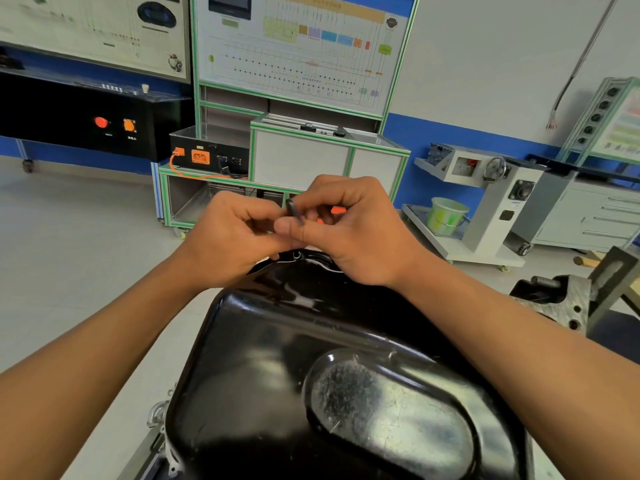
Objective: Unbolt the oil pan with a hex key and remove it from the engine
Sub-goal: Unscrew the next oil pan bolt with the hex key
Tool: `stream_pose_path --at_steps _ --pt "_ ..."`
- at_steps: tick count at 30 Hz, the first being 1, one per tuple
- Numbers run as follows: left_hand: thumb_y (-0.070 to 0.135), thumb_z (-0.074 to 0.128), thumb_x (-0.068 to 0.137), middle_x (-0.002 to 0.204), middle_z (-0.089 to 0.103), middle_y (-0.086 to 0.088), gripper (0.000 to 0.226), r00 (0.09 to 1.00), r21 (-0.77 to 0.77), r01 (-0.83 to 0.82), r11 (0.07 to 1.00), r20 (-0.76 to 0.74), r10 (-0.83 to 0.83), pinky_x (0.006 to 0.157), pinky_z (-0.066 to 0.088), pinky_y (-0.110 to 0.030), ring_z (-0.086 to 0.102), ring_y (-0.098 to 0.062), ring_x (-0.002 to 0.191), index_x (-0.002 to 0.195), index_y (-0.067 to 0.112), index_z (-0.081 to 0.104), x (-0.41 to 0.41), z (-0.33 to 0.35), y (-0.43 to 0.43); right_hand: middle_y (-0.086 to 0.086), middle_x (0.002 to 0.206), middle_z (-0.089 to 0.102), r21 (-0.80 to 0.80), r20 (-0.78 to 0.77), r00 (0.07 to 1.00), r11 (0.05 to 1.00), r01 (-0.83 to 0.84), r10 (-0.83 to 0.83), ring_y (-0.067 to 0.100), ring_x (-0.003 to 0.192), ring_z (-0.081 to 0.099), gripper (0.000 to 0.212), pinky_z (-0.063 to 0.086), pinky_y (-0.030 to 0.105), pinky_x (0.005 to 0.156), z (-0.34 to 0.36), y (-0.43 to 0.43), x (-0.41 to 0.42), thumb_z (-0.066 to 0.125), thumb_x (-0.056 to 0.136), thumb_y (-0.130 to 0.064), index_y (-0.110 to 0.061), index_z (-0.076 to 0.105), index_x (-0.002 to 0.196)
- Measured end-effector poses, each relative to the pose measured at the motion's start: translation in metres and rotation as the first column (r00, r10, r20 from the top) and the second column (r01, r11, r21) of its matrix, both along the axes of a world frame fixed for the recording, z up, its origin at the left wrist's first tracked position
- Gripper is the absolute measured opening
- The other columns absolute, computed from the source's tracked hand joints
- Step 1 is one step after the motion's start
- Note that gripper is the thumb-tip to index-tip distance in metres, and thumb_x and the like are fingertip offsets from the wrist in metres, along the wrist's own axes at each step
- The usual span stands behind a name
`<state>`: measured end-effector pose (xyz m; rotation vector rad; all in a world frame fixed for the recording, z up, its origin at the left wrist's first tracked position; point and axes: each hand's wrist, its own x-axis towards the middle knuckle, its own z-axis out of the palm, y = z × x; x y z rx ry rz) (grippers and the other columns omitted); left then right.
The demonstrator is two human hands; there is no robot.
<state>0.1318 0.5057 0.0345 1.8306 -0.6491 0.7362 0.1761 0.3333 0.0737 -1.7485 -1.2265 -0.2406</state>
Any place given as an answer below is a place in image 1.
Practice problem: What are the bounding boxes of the grey metal bracket stand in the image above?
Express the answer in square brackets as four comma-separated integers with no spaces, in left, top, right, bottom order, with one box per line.
[585,246,640,338]

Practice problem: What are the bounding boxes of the circuit diagram display board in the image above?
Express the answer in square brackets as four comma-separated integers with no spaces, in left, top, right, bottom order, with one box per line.
[195,0,413,115]

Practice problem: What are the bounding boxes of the person's left hand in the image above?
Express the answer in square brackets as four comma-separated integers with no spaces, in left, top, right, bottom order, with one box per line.
[181,191,307,289]

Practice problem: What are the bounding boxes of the black metal oil pan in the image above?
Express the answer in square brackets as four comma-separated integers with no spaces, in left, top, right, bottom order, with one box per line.
[164,249,531,480]

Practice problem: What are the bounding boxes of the green framed training bench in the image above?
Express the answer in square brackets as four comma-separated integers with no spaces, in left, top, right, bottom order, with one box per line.
[158,0,421,239]

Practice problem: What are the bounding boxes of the silver metal lifting ring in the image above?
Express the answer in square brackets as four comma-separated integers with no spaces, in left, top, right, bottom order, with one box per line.
[146,400,170,429]

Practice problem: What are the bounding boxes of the black battery charger box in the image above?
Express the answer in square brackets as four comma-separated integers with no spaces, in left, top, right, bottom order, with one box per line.
[169,126,251,176]

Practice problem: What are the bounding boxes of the green framed socket panel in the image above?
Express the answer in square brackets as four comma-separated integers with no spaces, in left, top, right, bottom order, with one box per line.
[556,77,640,165]

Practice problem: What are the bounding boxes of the grey metal engine block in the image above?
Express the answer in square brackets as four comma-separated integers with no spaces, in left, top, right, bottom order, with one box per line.
[509,275,598,335]

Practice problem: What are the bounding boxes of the person's left forearm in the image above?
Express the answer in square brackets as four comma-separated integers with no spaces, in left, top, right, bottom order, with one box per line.
[0,245,221,480]

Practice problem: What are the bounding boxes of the black console training stand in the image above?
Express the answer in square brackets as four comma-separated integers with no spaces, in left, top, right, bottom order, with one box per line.
[0,45,195,173]

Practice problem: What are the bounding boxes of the grey drawer cabinet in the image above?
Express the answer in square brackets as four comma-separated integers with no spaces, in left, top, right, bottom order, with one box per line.
[527,155,640,254]

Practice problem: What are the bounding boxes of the white engine stand cart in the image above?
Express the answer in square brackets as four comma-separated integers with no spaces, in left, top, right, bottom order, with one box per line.
[401,143,551,273]

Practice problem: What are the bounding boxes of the person's right forearm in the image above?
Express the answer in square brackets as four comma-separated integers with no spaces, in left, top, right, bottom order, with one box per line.
[395,252,640,480]

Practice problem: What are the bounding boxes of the orange cable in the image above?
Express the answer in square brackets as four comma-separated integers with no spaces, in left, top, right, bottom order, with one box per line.
[169,148,248,181]

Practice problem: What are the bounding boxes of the green plastic bucket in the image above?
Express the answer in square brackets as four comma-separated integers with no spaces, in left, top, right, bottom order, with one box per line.
[426,197,470,238]

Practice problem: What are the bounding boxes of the hanging grey wire bundle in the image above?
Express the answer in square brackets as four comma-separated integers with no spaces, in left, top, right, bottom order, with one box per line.
[545,0,621,130]

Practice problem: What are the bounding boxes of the person's right hand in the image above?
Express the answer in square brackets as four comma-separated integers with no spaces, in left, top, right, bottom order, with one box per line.
[273,175,431,288]

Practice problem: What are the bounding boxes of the instrument diagram display board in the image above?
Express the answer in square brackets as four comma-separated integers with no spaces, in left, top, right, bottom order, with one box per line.
[0,0,192,84]

